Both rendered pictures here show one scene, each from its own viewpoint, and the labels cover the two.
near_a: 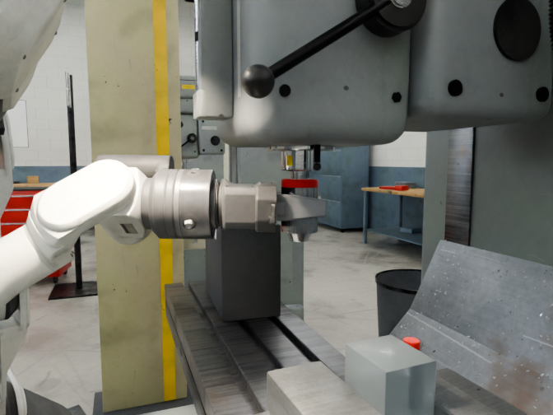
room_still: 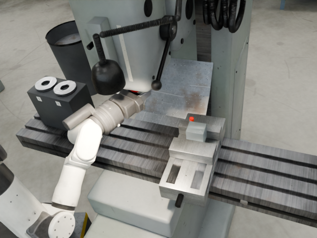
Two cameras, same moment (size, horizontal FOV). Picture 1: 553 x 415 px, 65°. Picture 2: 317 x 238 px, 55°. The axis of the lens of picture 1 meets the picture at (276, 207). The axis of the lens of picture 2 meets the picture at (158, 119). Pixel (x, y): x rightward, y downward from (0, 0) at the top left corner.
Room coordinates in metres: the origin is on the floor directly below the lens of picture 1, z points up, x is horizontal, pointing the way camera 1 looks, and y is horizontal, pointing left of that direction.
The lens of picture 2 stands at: (-0.10, 0.46, 1.86)
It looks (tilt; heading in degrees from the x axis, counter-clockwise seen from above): 43 degrees down; 319
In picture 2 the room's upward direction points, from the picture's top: 10 degrees counter-clockwise
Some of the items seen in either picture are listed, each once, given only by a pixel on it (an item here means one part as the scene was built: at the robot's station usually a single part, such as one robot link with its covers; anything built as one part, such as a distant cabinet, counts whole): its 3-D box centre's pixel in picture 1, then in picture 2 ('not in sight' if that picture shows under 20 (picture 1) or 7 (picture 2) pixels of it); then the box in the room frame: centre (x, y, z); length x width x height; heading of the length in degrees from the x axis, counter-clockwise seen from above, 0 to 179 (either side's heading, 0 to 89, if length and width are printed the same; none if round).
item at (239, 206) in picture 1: (228, 206); (118, 108); (0.55, 0.06, 1.23); 0.13 x 0.12 x 0.10; 1
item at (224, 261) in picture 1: (239, 258); (63, 104); (0.93, 0.08, 1.08); 0.22 x 0.12 x 0.20; 17
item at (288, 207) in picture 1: (300, 207); (144, 97); (0.52, -0.03, 1.23); 0.06 x 0.02 x 0.03; 91
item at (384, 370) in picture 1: (388, 384); (196, 133); (0.36, -0.10, 1.10); 0.06 x 0.05 x 0.06; 23
